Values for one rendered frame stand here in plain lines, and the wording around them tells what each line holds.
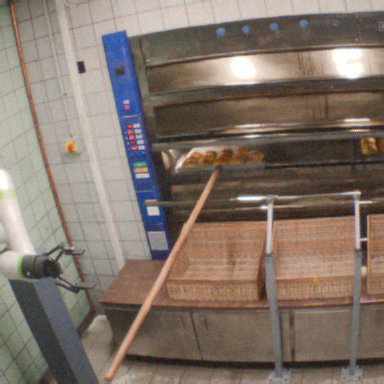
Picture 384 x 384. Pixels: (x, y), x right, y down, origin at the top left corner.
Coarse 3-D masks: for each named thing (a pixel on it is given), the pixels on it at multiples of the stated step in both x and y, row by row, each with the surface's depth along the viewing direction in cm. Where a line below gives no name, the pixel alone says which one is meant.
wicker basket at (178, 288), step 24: (192, 240) 326; (216, 240) 320; (240, 240) 315; (264, 240) 296; (192, 264) 327; (216, 264) 322; (240, 264) 317; (264, 264) 294; (168, 288) 293; (192, 288) 288; (216, 288) 282; (240, 288) 291
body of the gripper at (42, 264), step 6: (42, 258) 166; (48, 258) 165; (36, 264) 165; (42, 264) 164; (48, 264) 165; (60, 264) 166; (36, 270) 165; (42, 270) 164; (48, 270) 166; (54, 270) 165; (60, 270) 166; (42, 276) 166; (48, 276) 167; (54, 276) 167
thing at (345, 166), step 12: (228, 168) 308; (240, 168) 305; (252, 168) 302; (264, 168) 299; (276, 168) 295; (288, 168) 292; (300, 168) 290; (312, 168) 288; (324, 168) 286; (336, 168) 283; (348, 168) 281; (360, 168) 279; (372, 168) 276; (168, 180) 318; (180, 180) 316
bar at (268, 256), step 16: (336, 192) 252; (352, 192) 248; (272, 208) 263; (272, 224) 260; (272, 256) 253; (272, 272) 255; (272, 288) 259; (272, 304) 264; (272, 320) 269; (352, 336) 259; (352, 352) 264; (288, 368) 294; (352, 368) 270
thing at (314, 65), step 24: (336, 48) 256; (360, 48) 251; (168, 72) 288; (192, 72) 284; (216, 72) 279; (240, 72) 275; (264, 72) 271; (288, 72) 266; (312, 72) 262; (336, 72) 257; (360, 72) 253
